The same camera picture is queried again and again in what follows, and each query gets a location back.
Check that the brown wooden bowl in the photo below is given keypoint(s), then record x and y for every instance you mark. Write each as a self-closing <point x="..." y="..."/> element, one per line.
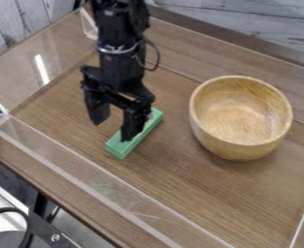
<point x="240" y="117"/>

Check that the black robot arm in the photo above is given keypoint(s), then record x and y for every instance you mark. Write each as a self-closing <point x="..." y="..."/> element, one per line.
<point x="122" y="21"/>

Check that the black table leg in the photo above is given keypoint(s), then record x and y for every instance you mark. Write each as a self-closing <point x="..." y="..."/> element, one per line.
<point x="40" y="205"/>

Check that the clear acrylic tray walls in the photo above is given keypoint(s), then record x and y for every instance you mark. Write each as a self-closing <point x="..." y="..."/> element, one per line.
<point x="172" y="196"/>

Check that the green rectangular block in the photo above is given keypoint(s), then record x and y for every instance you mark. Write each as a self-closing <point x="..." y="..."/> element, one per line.
<point x="121" y="148"/>

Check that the black office chair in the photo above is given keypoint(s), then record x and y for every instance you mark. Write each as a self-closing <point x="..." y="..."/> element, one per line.
<point x="36" y="228"/>

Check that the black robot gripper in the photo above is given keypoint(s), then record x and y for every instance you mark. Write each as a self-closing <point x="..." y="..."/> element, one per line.
<point x="114" y="83"/>

